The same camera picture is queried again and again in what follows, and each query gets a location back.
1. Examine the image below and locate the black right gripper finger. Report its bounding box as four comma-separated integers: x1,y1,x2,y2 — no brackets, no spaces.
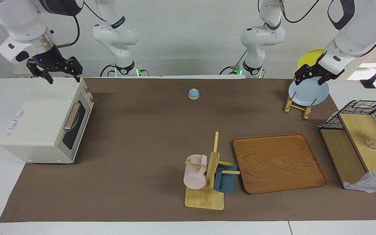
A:
27,61,54,84
65,56,83,82

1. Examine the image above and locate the oven door with beige handle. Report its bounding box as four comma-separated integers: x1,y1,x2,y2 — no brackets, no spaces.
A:
57,95,90,154

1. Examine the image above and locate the white toaster oven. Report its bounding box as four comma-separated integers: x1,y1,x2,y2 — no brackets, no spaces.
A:
0,78,94,164

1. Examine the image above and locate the yellow plate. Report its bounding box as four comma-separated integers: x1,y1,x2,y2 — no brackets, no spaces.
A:
297,49,325,70

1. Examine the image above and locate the light blue plate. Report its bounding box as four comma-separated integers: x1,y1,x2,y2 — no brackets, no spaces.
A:
288,77,329,106

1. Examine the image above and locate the wooden plate rack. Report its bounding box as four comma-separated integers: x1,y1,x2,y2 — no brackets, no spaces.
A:
284,77,318,120

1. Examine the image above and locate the brown wooden tray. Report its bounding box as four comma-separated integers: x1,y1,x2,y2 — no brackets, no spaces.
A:
233,133,327,195

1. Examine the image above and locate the brown table mat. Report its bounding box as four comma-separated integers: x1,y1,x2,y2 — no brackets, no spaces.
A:
0,78,376,223

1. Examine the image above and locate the dark blue mug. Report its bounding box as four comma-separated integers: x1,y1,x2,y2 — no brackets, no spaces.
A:
213,161,238,194

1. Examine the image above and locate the pink mug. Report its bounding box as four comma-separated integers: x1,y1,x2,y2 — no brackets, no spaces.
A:
183,154,208,190

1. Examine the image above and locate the wooden mug tree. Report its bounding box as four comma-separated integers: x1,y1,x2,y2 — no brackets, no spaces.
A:
185,132,241,210

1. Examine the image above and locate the black base cable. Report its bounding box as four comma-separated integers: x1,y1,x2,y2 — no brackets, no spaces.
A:
220,51,247,75
100,64,117,77

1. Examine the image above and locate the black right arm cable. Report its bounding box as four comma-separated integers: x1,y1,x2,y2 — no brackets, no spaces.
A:
56,15,81,49

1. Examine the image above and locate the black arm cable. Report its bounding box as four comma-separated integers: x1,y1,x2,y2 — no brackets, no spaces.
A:
56,15,81,49
279,0,321,24

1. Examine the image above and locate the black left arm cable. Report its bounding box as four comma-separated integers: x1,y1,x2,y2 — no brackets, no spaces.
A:
279,0,321,24

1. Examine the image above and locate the wooden shelf with wire frame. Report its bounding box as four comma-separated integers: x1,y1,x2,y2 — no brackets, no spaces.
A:
320,100,376,189

